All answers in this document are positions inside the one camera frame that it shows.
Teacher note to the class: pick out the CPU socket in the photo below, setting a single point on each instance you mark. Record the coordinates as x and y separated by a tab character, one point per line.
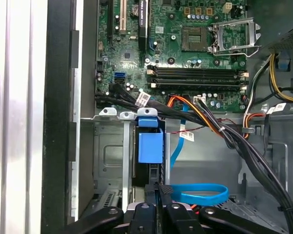
194	39

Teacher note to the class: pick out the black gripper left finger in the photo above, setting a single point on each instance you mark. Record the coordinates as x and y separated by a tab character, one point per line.
145	219

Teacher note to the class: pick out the round coin cell battery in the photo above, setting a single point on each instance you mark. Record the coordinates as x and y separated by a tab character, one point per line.
135	10

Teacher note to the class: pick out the black RAM slot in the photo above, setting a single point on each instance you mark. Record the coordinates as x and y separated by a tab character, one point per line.
197	85
197	67
197	79
197	73

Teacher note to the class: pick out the hard disk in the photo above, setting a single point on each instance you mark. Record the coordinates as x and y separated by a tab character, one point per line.
150	146

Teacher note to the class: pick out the black graphics card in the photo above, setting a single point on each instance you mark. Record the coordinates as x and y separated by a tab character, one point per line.
143	24

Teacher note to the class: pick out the black expansion slot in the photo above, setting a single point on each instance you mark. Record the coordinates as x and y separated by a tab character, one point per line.
110	22

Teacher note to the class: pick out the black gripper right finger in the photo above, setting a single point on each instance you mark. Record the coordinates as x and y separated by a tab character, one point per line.
178	219

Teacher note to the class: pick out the white expansion slot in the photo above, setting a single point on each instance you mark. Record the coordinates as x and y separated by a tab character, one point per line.
123	17

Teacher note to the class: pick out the black PC case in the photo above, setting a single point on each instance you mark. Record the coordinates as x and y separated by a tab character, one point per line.
56	97

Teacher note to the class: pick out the grey optical drive cage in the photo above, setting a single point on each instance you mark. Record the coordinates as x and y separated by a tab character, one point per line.
283	146

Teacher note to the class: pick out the metal locking lever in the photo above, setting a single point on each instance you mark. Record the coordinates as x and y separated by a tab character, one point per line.
254	51

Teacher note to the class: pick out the green motherboard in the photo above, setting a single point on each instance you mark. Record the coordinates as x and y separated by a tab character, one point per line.
134	70

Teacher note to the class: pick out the metal disk bay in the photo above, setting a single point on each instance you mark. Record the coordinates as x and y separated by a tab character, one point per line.
110	156

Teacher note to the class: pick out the metal socket cover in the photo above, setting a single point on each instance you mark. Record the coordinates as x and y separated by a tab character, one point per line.
234	22

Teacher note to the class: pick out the grey power supply unit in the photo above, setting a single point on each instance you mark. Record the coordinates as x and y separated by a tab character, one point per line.
278	14

